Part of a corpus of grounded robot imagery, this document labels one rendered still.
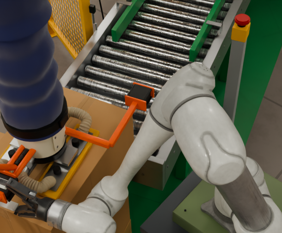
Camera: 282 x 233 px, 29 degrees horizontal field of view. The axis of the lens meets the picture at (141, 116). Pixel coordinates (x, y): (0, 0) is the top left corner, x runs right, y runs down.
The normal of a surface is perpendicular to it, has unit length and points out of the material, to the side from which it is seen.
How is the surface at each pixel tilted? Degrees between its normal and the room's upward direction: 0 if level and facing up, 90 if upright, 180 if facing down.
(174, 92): 50
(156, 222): 0
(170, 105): 57
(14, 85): 109
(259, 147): 0
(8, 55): 103
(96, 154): 0
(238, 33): 90
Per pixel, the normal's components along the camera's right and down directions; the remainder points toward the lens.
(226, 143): 0.22, -0.43
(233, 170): 0.27, 0.64
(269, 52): -0.03, -0.66
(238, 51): -0.39, 0.69
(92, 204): 0.19, -0.92
